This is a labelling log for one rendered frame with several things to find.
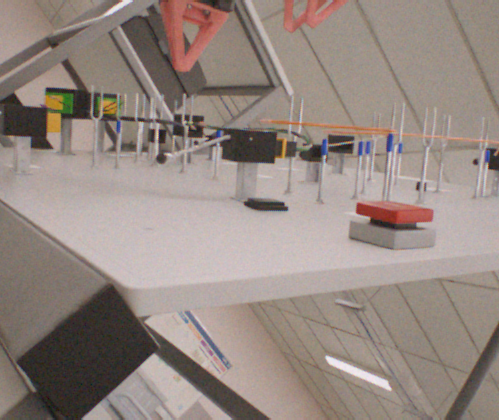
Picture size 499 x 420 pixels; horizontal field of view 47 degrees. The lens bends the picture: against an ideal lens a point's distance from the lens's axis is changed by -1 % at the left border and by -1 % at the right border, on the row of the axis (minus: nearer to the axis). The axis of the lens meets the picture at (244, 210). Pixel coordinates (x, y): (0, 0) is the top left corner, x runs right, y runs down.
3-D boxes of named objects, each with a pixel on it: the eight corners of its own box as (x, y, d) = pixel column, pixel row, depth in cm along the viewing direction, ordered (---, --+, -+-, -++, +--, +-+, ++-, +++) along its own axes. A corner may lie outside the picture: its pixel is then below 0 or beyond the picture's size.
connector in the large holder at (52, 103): (72, 113, 124) (73, 94, 124) (68, 113, 121) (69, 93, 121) (46, 111, 124) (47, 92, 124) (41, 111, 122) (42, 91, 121)
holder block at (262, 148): (221, 159, 74) (223, 127, 74) (260, 161, 77) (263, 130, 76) (234, 161, 70) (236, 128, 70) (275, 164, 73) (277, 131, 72)
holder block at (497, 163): (479, 192, 115) (485, 147, 114) (518, 200, 105) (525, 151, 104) (460, 191, 114) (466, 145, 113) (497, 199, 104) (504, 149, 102)
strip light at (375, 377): (387, 382, 680) (391, 378, 683) (323, 355, 791) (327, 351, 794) (394, 392, 685) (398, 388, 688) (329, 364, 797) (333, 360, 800)
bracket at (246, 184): (229, 197, 76) (232, 159, 75) (246, 198, 77) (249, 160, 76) (243, 203, 72) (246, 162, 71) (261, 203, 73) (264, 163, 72)
